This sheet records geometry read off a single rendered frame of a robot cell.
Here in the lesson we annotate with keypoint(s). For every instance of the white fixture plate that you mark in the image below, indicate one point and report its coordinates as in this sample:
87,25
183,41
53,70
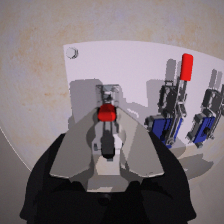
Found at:
140,69

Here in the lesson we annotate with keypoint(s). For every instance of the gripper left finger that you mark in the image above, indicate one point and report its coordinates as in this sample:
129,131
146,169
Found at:
69,158

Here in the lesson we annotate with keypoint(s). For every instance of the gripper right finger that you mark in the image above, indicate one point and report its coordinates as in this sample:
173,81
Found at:
145,158

